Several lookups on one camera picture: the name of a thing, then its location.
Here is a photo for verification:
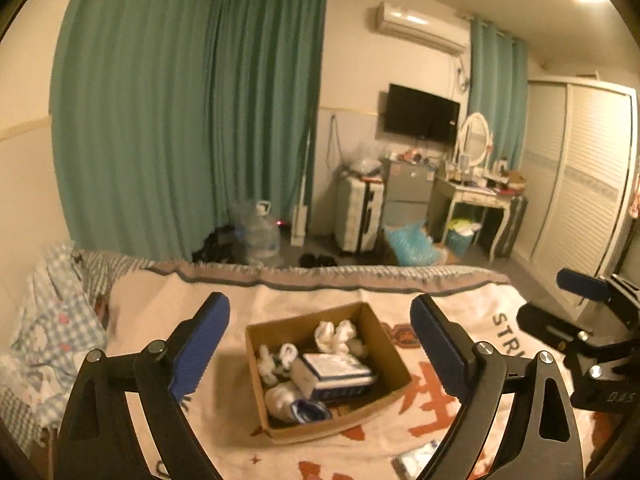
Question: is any white dressing table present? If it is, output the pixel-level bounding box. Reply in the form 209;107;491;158
426;177;524;262

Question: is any green side curtain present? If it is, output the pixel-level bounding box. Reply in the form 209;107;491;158
468;18;528;169

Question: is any navy white tissue pack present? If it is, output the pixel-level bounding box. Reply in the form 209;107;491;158
290;353;378;401

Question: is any green waste basket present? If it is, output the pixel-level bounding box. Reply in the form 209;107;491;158
445;219;482;258

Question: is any white suitcase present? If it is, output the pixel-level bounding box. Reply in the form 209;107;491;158
334;177;384;254

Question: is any white louvred wardrobe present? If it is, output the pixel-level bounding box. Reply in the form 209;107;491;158
513;76;638;318

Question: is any grey mini fridge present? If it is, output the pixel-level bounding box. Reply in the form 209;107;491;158
381;159;434;228

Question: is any checked pyjama cloth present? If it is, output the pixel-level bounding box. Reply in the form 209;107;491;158
1;242;154;454

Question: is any brown cardboard box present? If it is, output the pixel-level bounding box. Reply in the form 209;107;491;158
245;302;412;445

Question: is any white knotted sock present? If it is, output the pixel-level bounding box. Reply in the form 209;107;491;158
256;342;298;388

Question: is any small blue tissue packet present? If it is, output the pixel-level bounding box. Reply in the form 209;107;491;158
392;440;440;480

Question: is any white air conditioner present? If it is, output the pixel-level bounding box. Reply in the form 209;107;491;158
376;2;470;55

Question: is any clear water jug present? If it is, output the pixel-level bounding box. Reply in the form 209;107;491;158
236;200;282;268

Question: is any cream printed bed blanket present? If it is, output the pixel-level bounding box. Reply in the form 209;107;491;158
85;255;540;479

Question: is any white cloth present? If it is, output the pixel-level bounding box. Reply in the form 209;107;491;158
314;320;369;359

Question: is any oval vanity mirror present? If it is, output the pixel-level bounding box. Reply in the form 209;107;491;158
454;112;492;167

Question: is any black wall television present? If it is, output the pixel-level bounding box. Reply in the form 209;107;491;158
383;84;460;145

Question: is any blue plastic bag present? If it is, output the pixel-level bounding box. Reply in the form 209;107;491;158
383;221;448;266

